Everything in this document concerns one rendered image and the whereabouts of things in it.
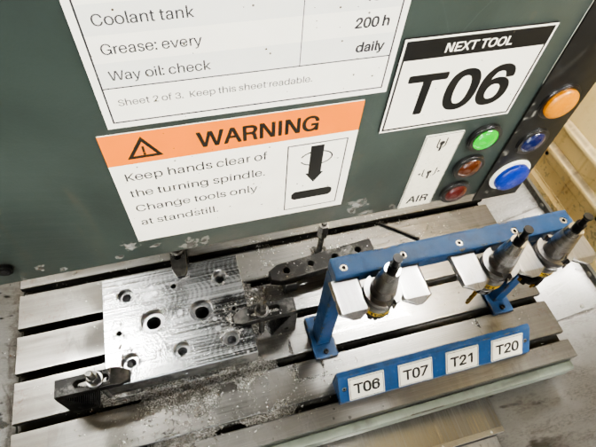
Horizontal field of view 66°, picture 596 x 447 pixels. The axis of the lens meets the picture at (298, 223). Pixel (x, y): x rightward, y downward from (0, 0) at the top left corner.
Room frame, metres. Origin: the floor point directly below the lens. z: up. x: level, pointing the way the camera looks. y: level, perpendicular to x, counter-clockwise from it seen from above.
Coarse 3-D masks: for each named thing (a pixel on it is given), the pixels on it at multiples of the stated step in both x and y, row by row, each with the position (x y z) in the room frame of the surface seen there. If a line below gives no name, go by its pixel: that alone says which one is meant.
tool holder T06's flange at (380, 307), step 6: (366, 282) 0.36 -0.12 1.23; (366, 288) 0.35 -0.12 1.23; (366, 294) 0.34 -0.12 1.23; (396, 294) 0.34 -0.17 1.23; (366, 300) 0.33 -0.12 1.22; (372, 300) 0.33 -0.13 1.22; (378, 300) 0.33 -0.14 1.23; (396, 300) 0.34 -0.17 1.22; (372, 306) 0.33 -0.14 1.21; (378, 306) 0.32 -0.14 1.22; (384, 306) 0.32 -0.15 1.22; (378, 312) 0.32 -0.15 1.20; (384, 312) 0.32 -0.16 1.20
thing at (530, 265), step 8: (528, 240) 0.49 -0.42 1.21; (528, 248) 0.47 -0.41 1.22; (528, 256) 0.45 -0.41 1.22; (536, 256) 0.45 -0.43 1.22; (520, 264) 0.43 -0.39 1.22; (528, 264) 0.44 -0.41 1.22; (536, 264) 0.44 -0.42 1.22; (520, 272) 0.42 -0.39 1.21; (528, 272) 0.42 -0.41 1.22; (536, 272) 0.42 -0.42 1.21
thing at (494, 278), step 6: (486, 252) 0.45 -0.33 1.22; (480, 258) 0.44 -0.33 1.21; (486, 258) 0.43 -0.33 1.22; (486, 264) 0.42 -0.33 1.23; (516, 264) 0.43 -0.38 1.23; (486, 270) 0.41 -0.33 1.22; (492, 270) 0.41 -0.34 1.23; (516, 270) 0.42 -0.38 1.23; (492, 276) 0.40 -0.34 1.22; (498, 276) 0.40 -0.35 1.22; (504, 276) 0.41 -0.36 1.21; (510, 276) 0.41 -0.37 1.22; (492, 282) 0.40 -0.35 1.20
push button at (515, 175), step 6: (510, 168) 0.27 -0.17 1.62; (516, 168) 0.27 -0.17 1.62; (522, 168) 0.27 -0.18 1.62; (528, 168) 0.27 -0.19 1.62; (504, 174) 0.27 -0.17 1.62; (510, 174) 0.27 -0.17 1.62; (516, 174) 0.27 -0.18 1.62; (522, 174) 0.27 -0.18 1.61; (528, 174) 0.27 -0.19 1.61; (498, 180) 0.27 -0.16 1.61; (504, 180) 0.26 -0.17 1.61; (510, 180) 0.27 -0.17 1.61; (516, 180) 0.27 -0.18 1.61; (522, 180) 0.27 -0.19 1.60; (498, 186) 0.27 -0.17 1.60; (504, 186) 0.27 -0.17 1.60; (510, 186) 0.27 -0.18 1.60
